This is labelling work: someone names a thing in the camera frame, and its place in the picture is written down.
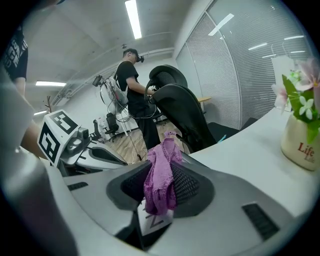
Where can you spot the long ceiling light panel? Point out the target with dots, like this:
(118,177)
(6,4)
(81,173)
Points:
(40,112)
(50,83)
(133,18)

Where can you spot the cream ceramic flower vase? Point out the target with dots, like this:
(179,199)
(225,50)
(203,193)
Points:
(297,147)

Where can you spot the light wooden side table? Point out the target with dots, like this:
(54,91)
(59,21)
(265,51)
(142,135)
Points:
(203,99)

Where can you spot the purple knitted cloth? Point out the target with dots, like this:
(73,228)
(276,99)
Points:
(160,182)

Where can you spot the pink and white artificial flowers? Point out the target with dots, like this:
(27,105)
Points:
(303,100)

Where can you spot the small teal pen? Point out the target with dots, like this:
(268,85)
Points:
(222,139)

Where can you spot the small black office chair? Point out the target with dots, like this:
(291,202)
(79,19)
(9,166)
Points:
(112,125)
(96,131)

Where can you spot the wooden coat rack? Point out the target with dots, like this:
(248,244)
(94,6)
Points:
(49,105)

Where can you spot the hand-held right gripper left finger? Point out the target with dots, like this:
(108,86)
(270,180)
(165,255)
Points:
(95,197)

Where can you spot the white paper bag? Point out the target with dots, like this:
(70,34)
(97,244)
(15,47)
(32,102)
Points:
(281,70)

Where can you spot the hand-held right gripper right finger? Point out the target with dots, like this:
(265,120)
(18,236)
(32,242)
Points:
(225,210)

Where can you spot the large black mesh office chair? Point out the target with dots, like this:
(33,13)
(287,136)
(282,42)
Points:
(180,107)

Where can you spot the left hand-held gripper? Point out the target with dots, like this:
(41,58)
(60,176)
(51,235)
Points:
(53,136)

